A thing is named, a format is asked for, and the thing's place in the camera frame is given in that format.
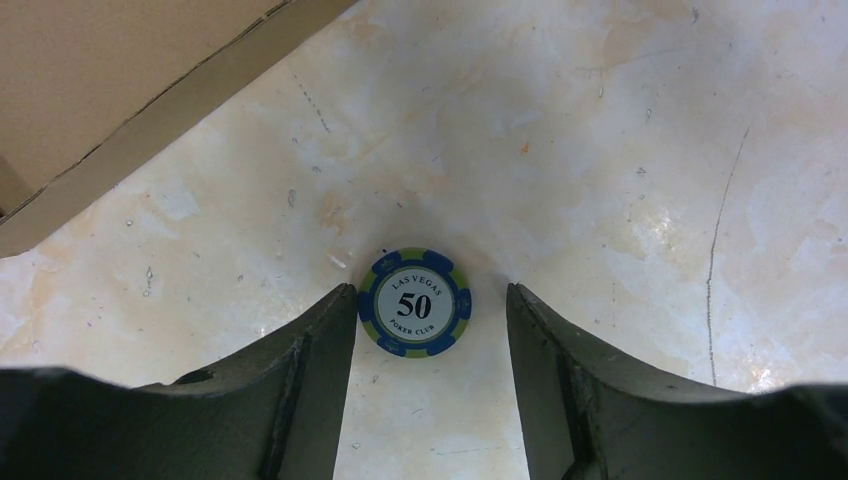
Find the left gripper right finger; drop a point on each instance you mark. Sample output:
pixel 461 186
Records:
pixel 588 410

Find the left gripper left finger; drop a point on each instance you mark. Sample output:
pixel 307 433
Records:
pixel 271 410

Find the brown cardboard box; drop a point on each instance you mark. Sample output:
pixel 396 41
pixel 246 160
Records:
pixel 91 90

